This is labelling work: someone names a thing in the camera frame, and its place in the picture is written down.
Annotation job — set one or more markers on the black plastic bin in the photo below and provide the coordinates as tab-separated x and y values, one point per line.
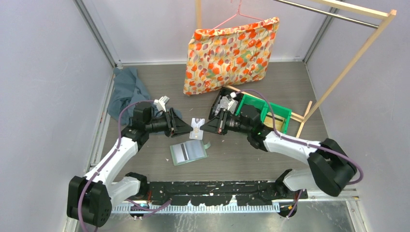
224	91

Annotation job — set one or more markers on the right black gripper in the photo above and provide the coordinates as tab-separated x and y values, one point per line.
215	125

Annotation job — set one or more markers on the floral orange pillow bag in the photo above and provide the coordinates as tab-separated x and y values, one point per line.
230	56

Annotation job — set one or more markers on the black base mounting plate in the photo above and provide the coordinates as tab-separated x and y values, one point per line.
214	193

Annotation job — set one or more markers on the green bin with gold card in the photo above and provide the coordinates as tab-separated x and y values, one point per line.
281	111

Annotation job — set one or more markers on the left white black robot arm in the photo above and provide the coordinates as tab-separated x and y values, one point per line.
109	169

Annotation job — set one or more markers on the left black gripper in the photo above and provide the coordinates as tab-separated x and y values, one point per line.
178	126

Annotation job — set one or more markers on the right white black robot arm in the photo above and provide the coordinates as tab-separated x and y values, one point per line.
329	168

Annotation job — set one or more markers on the white patterned cards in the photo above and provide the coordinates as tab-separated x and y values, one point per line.
226	103

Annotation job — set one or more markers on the gold VIP card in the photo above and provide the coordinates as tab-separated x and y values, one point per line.
280	122

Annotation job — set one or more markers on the pink wire hanger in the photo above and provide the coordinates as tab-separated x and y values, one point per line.
238	13

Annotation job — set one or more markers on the green bin with black card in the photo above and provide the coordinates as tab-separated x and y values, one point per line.
259	104

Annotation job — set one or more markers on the metal hanging rod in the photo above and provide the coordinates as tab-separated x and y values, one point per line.
333	15

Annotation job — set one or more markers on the white credit card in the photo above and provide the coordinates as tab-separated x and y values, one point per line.
197	133

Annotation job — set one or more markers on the blue grey cloth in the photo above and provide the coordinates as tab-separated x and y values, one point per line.
127	89

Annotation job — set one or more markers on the aluminium rail frame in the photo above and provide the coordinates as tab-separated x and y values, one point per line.
310	195

